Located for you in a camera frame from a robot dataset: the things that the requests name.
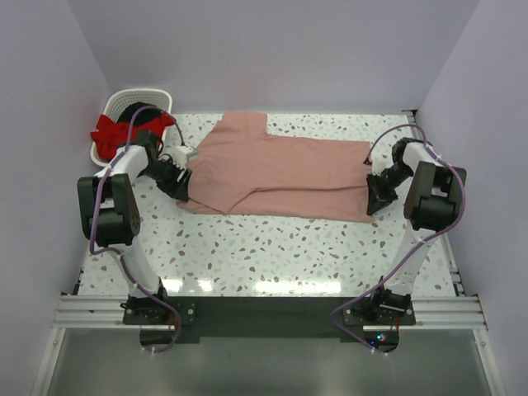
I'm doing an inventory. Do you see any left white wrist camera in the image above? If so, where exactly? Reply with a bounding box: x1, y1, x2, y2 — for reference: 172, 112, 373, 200
170, 145, 197, 168

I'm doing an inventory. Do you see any black t shirt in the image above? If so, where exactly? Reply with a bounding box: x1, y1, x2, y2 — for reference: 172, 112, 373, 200
117, 101, 162, 127

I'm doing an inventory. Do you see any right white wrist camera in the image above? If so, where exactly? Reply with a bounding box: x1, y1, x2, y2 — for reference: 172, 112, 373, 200
363, 158, 387, 173

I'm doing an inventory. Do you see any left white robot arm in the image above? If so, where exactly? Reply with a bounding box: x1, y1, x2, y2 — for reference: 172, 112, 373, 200
77, 130, 195, 303

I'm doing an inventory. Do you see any white laundry basket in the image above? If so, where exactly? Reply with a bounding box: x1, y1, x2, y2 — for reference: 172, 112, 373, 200
90, 88, 175, 167

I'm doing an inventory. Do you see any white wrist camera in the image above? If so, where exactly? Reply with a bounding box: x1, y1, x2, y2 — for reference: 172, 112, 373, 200
170, 145, 197, 168
363, 158, 387, 173

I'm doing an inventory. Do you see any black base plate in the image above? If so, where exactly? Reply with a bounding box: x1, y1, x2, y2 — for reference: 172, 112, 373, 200
121, 297, 417, 351

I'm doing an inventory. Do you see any aluminium frame rail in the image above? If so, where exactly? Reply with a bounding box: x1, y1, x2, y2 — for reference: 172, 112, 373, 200
34, 295, 498, 395

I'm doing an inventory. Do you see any red t shirt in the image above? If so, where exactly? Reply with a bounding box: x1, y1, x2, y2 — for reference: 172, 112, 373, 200
90, 115, 175, 162

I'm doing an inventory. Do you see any pink t shirt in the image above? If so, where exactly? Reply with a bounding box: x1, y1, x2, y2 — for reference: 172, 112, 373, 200
178, 111, 373, 223

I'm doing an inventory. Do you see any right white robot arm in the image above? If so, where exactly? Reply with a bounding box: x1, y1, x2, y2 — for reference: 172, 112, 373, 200
364, 138, 467, 314

